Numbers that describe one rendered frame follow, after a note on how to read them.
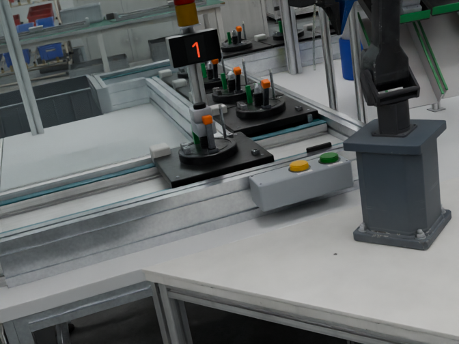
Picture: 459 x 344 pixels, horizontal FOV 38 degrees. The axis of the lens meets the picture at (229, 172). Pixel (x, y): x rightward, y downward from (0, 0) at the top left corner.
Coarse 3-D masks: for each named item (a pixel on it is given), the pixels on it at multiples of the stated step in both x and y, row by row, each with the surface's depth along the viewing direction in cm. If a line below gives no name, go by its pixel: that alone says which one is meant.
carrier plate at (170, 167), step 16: (240, 144) 160; (256, 144) 158; (160, 160) 159; (176, 160) 157; (224, 160) 151; (240, 160) 149; (256, 160) 148; (272, 160) 149; (176, 176) 146; (192, 176) 145; (208, 176) 146
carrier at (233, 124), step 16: (272, 80) 187; (256, 96) 183; (224, 112) 190; (240, 112) 181; (256, 112) 179; (272, 112) 179; (288, 112) 180; (304, 112) 177; (240, 128) 173; (256, 128) 174; (272, 128) 175
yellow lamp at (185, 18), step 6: (180, 6) 155; (186, 6) 155; (192, 6) 156; (180, 12) 156; (186, 12) 156; (192, 12) 156; (180, 18) 156; (186, 18) 156; (192, 18) 156; (180, 24) 157; (186, 24) 156; (192, 24) 157
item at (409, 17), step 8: (360, 0) 160; (368, 0) 162; (368, 8) 156; (424, 8) 155; (368, 16) 157; (400, 16) 152; (408, 16) 153; (416, 16) 153; (424, 16) 153; (400, 24) 154
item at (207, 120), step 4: (204, 116) 149; (208, 116) 148; (204, 120) 148; (208, 120) 148; (208, 124) 149; (208, 128) 149; (208, 132) 149; (212, 132) 150; (208, 136) 150; (212, 136) 150; (208, 140) 150; (212, 140) 150; (208, 144) 151; (212, 144) 150
